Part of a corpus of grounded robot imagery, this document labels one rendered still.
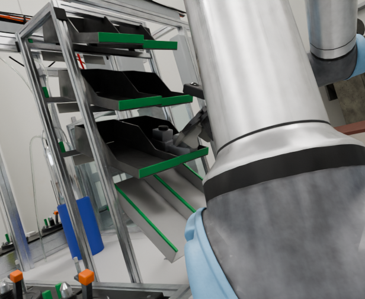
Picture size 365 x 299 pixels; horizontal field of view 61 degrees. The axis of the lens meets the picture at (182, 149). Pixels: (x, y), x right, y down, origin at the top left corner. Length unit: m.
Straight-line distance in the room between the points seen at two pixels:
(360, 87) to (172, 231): 5.38
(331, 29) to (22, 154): 3.43
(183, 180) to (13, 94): 3.06
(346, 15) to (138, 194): 0.62
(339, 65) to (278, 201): 0.48
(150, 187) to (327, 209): 0.75
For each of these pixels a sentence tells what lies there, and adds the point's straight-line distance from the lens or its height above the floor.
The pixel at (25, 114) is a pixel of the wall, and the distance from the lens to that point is 3.81.
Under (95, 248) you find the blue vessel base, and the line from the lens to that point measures 1.61.
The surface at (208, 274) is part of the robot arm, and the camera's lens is 0.19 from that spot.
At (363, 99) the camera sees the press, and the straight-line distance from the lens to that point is 5.99.
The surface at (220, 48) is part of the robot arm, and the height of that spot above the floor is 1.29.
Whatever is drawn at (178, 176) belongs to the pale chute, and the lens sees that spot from 1.01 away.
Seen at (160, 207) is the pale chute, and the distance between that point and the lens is 0.85.
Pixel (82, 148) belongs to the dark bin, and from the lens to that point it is 0.90.
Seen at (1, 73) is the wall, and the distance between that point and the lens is 3.93.
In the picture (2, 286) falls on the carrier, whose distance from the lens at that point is 0.89.
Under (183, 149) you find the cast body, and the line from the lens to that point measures 0.87.
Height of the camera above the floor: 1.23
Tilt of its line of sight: level
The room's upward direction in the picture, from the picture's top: 17 degrees counter-clockwise
